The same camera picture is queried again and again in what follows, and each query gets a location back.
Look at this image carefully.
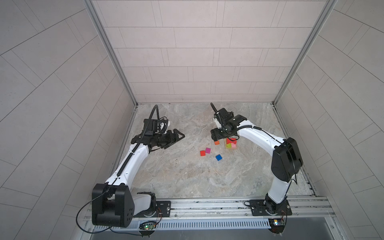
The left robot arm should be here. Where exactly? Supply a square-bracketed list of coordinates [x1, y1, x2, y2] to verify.
[92, 129, 185, 227]

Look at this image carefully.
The left circuit board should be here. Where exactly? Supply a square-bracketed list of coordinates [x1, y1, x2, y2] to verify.
[139, 221, 157, 231]

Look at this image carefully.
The right circuit board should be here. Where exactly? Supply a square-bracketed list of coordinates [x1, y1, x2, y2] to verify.
[269, 218, 286, 229]

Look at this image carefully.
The red arch wood block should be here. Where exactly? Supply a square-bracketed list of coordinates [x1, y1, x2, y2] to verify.
[226, 138, 237, 144]

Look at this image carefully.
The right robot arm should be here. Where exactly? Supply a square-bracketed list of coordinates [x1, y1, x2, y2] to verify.
[211, 104, 304, 216]

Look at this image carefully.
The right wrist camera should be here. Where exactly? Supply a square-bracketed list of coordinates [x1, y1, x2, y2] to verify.
[214, 118, 222, 129]

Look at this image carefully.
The circuit board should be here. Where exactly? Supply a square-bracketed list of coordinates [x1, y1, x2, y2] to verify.
[269, 218, 286, 229]
[139, 221, 157, 231]

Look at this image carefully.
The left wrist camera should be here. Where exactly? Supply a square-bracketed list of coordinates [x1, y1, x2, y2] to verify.
[144, 117, 169, 136]

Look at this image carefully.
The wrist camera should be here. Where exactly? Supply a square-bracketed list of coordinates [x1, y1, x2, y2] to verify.
[214, 118, 222, 129]
[144, 117, 169, 136]

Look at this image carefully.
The aluminium mounting rail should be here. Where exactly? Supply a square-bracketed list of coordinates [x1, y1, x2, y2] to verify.
[86, 197, 336, 229]

